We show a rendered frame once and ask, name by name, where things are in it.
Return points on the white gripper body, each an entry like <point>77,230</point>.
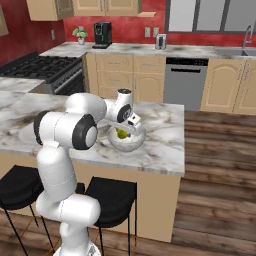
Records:
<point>129,128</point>

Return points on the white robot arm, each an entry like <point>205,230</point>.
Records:
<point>55,166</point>

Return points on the clear glass bowl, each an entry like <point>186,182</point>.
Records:
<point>128,144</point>
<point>102,126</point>

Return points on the yellow-green fruit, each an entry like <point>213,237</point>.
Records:
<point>121,134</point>

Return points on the beige base cupboards with drawers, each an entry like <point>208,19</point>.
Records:
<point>115,75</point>

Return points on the grey dishwasher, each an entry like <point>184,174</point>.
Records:
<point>185,83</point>

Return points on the black bar stool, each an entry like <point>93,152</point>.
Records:
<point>16,186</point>
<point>115,200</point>

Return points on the beige kitchen island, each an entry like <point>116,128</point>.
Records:
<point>156,203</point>

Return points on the silver toaster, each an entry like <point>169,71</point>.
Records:
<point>160,41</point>

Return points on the black coffee machine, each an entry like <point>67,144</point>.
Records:
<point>101,33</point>

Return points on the beige base cupboards arched doors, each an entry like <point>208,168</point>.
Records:
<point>223,86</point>

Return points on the black gas range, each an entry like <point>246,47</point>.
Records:
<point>43,68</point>

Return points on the green potted plant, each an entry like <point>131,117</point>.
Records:
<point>80,33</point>

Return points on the steel sink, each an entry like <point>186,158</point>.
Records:
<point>233,52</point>

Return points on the grey framed window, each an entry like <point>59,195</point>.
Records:
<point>210,15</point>

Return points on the silver tap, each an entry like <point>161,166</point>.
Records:
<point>247,35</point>

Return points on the white wall outlet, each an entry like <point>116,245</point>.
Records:
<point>53,34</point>
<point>147,32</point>
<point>156,32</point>

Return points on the beige wall shelf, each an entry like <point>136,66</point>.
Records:
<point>146,14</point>

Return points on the beige wall cupboards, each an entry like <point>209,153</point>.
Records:
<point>90,7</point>

